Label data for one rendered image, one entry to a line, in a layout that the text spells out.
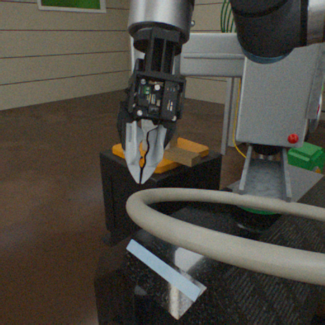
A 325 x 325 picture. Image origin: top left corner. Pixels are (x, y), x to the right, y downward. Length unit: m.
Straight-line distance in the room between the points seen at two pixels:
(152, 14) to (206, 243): 0.29
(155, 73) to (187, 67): 1.35
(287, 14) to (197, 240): 0.35
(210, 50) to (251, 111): 0.73
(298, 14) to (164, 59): 0.20
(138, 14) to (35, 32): 6.92
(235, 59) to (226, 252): 1.45
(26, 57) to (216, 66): 5.86
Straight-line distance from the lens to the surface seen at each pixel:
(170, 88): 0.41
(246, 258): 0.33
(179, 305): 0.96
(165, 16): 0.44
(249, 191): 0.86
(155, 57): 0.44
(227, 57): 1.71
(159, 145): 0.43
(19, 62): 7.18
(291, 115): 1.07
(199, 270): 0.97
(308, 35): 0.53
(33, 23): 7.34
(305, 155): 2.83
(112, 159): 1.96
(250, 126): 1.08
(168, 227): 0.36
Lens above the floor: 1.49
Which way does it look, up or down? 24 degrees down
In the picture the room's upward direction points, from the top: straight up
